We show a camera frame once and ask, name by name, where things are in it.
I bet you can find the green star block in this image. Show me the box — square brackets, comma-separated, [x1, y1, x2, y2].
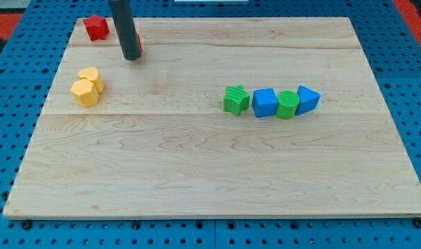
[223, 84, 250, 116]

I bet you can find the blue cube block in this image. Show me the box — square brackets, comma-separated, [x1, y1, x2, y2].
[252, 88, 278, 118]

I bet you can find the light wooden board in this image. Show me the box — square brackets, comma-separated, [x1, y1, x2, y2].
[3, 17, 421, 220]

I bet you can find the yellow heart block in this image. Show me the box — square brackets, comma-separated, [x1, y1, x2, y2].
[78, 67, 105, 93]

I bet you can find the yellow hexagon block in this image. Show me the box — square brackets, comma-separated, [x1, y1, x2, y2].
[71, 79, 99, 108]

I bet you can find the red circle block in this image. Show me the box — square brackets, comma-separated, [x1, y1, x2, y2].
[136, 33, 143, 54]

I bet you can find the green cylinder block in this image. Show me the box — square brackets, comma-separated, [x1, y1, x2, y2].
[276, 91, 300, 120]

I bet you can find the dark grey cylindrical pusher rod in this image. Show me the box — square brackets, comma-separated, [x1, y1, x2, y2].
[109, 0, 141, 61]

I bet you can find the blue triangle block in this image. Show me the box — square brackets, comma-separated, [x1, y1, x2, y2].
[296, 85, 321, 116]

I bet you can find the red star block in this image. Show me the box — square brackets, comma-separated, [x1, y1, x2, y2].
[83, 14, 109, 42]

